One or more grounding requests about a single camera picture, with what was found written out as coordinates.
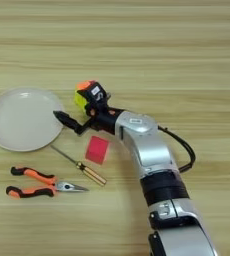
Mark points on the small black box white label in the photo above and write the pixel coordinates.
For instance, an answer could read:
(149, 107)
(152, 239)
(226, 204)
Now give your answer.
(96, 95)

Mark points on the red foam cube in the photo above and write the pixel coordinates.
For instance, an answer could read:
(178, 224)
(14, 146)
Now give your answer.
(97, 150)

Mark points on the round white plate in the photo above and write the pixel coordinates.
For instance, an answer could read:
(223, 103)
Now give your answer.
(20, 121)

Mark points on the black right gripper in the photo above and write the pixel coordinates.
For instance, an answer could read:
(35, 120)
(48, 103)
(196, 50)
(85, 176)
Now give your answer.
(103, 121)

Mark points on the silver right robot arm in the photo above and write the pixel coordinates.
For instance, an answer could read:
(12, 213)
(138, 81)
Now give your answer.
(150, 146)

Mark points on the orange and black pliers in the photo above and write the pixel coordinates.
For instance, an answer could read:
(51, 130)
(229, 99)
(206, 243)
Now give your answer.
(65, 186)

